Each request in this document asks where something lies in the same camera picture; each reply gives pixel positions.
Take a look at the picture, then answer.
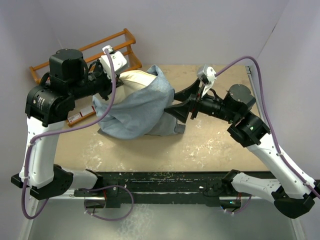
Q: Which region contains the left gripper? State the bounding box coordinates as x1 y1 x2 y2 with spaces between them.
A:
67 57 123 101

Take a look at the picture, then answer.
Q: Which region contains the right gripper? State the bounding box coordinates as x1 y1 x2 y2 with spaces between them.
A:
164 76 238 123

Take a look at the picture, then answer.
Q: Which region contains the cream pillow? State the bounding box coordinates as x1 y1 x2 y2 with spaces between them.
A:
108 69 159 104

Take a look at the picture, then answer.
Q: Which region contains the grey striped pillowcase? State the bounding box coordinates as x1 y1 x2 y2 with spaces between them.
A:
92 65 186 140

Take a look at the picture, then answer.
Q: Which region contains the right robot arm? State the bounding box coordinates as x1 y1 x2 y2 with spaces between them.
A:
164 80 320 219

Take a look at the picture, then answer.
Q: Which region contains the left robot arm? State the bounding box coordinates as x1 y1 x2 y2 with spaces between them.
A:
11 46 127 200

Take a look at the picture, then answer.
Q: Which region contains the flat red white box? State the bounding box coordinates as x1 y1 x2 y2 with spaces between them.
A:
67 113 82 124

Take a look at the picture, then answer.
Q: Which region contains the wooden shelf rack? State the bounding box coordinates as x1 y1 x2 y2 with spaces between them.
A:
29 28 143 128

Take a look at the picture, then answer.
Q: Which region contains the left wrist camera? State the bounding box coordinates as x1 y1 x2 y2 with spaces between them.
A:
99 45 128 78

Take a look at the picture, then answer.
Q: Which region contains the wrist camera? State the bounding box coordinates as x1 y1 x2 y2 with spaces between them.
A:
99 45 128 78
196 64 217 98

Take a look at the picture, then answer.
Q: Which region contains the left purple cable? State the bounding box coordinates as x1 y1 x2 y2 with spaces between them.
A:
21 48 135 221

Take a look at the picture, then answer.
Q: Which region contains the purple cable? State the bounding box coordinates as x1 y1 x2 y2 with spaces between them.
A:
213 55 320 201
21 48 135 221

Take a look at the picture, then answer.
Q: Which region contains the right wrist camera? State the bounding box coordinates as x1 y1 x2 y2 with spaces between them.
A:
196 64 217 98

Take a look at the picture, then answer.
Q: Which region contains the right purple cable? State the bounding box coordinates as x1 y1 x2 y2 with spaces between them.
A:
213 55 320 201

